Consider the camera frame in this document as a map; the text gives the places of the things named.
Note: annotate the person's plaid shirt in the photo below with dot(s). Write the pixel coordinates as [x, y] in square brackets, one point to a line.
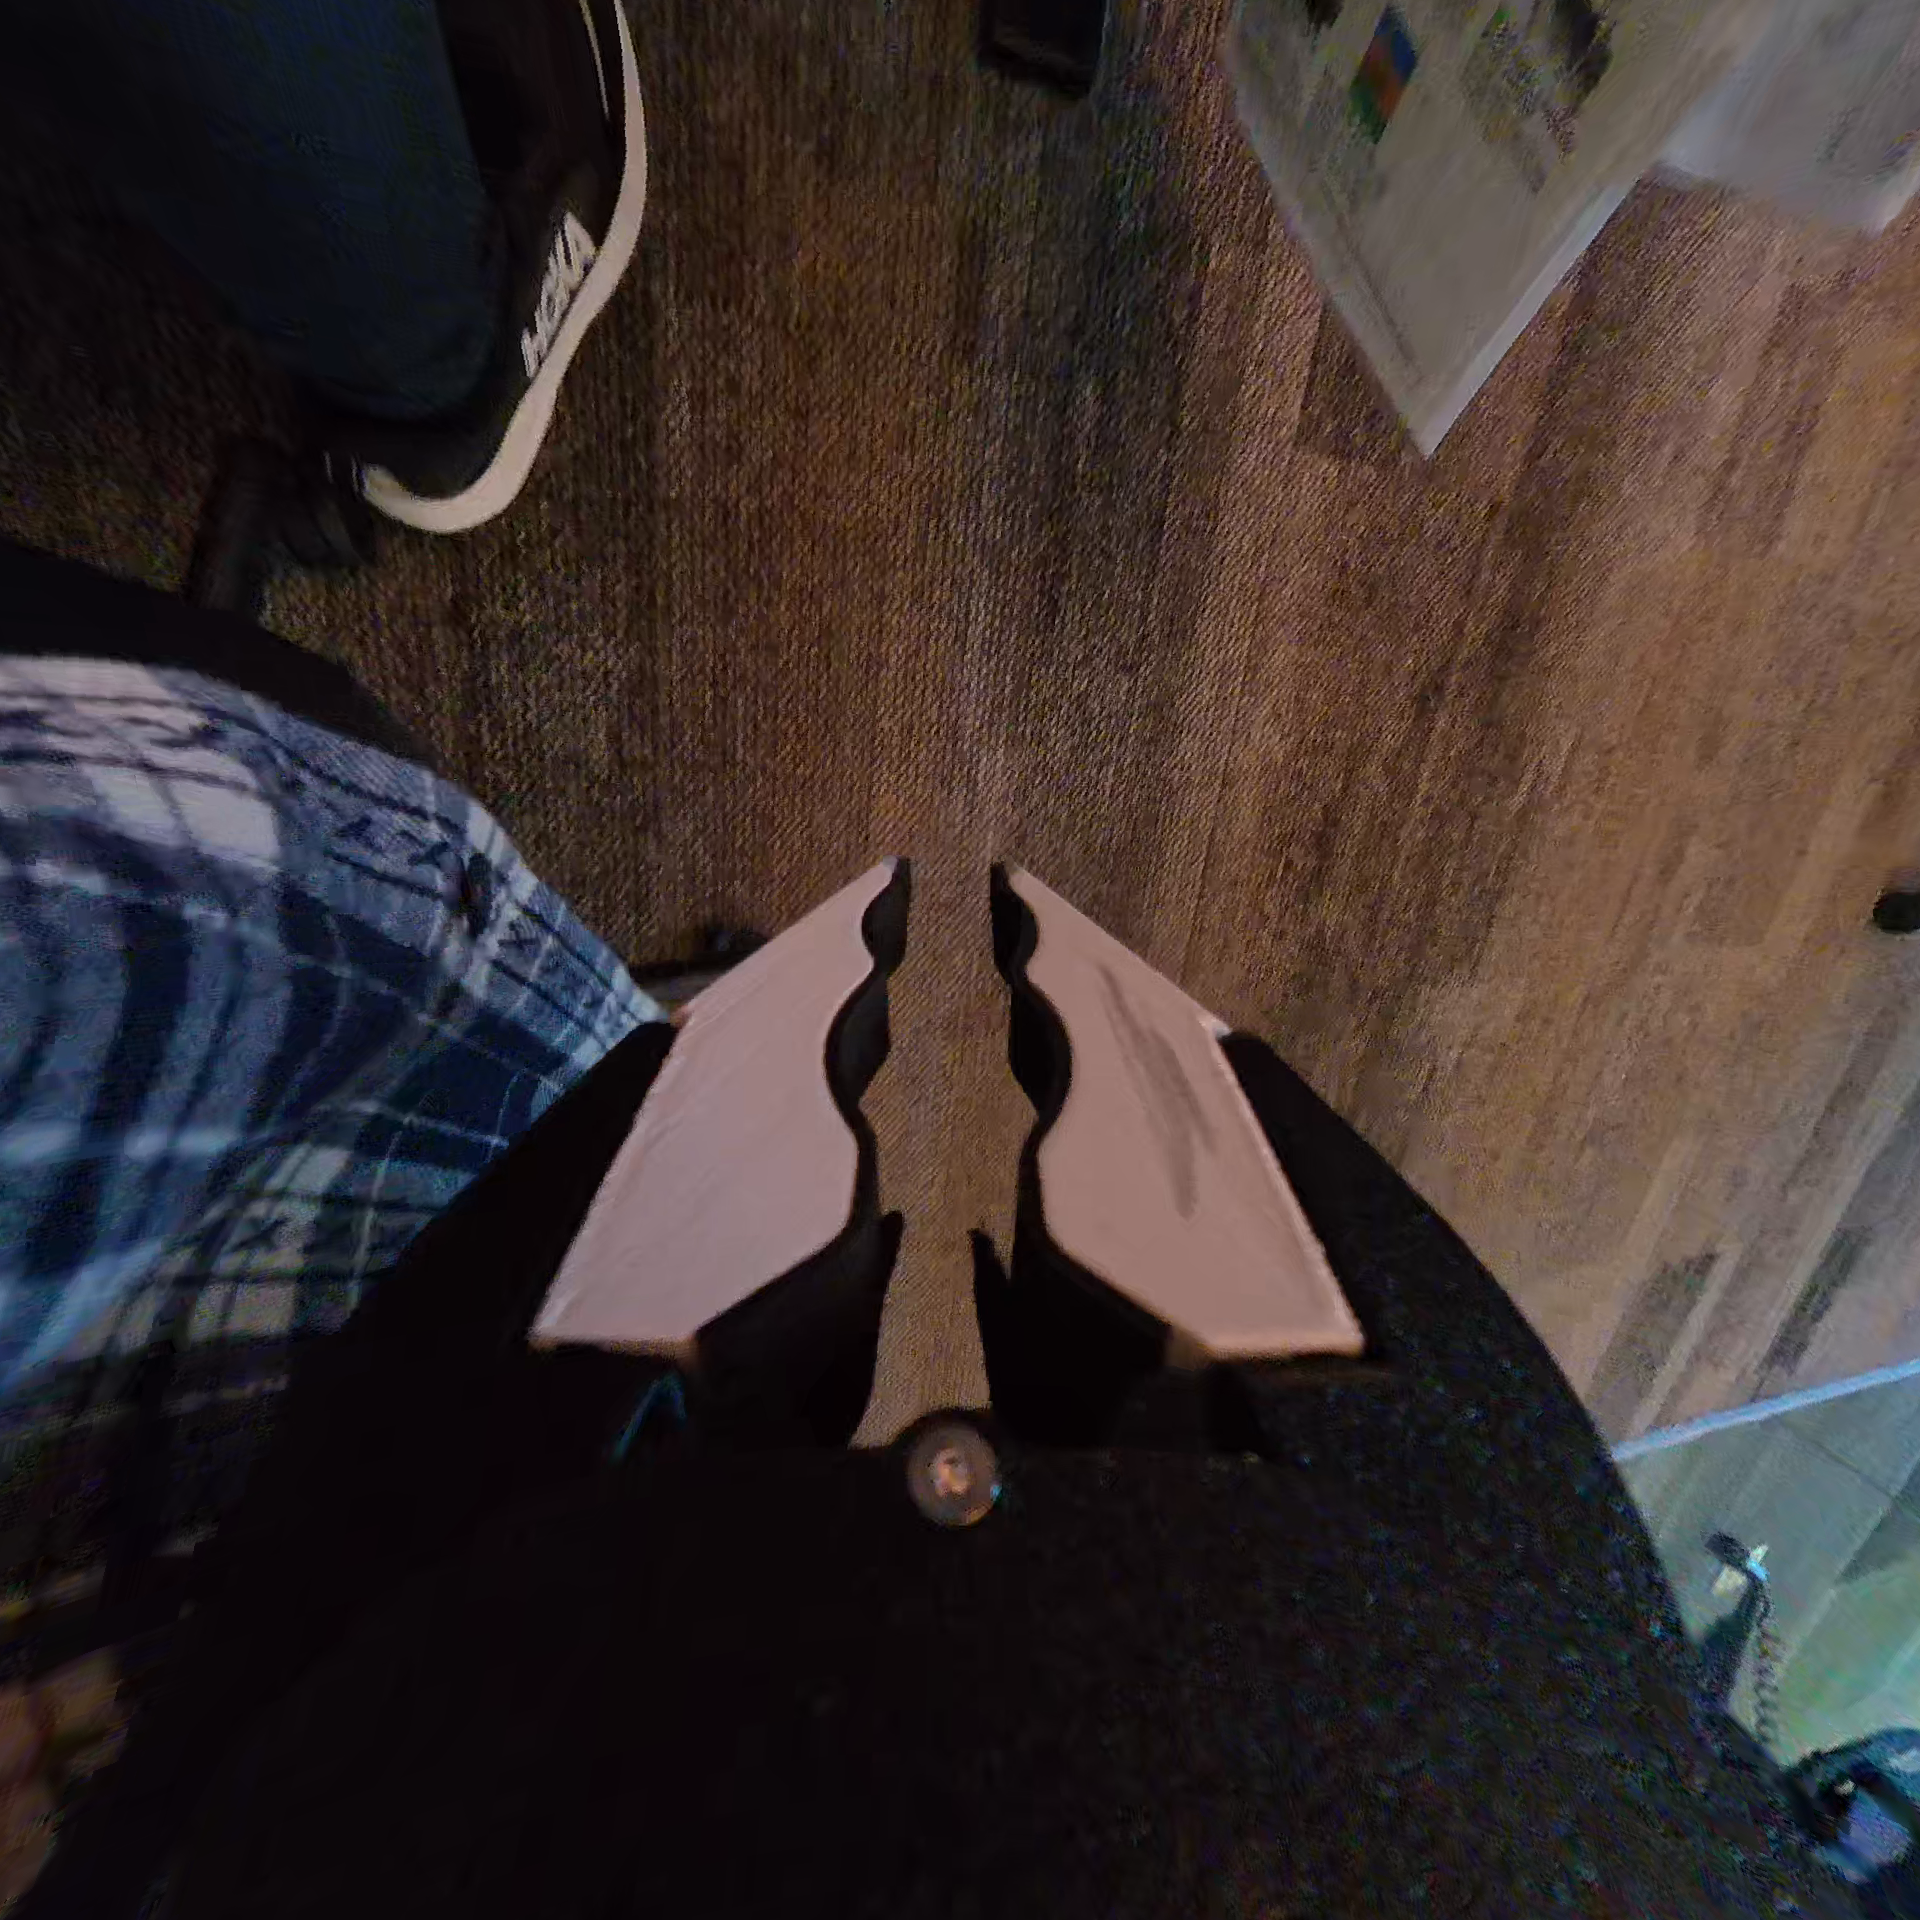
[240, 960]

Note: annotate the printed paper sheet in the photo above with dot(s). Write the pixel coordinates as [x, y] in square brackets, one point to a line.
[1440, 182]

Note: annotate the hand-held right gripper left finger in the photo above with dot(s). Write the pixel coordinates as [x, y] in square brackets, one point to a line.
[736, 1154]

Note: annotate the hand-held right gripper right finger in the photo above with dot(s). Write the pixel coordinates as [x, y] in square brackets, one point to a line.
[1188, 1154]

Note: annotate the person's dark trouser leg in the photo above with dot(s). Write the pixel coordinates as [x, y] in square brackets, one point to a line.
[270, 182]

